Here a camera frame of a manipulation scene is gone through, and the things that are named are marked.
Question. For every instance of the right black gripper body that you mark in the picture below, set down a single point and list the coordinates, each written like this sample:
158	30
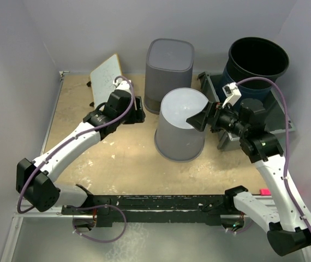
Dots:
225	119

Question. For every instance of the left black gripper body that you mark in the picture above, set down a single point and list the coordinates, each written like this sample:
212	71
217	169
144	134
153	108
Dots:
136	116

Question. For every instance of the smooth lavender round bin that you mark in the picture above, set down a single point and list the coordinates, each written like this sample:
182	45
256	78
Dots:
174	138

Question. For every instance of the grey slotted square bin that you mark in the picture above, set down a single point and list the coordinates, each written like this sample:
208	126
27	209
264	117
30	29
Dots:
169	65

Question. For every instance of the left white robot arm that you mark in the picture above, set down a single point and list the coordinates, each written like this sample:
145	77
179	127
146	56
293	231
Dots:
36	179

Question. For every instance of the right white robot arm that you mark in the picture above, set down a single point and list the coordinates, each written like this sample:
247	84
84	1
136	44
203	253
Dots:
288	228

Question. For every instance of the grey plastic crate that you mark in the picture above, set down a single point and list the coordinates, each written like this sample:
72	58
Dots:
275	120

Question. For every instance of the dark blue round bin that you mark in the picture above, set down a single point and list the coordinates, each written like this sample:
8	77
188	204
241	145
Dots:
253	57

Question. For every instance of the pink tape marker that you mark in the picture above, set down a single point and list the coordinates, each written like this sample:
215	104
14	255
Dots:
265	192

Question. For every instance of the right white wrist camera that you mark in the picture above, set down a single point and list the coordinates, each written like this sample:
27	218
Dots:
232	94

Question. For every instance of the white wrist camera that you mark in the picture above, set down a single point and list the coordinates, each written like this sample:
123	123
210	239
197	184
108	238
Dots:
232	94
123	85

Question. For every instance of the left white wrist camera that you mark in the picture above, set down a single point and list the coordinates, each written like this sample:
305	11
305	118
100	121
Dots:
123	85

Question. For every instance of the small whiteboard wooden frame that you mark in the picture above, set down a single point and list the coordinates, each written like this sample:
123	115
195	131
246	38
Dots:
101	80

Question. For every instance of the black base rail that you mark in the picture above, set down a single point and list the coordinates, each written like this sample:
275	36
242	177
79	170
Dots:
205	209

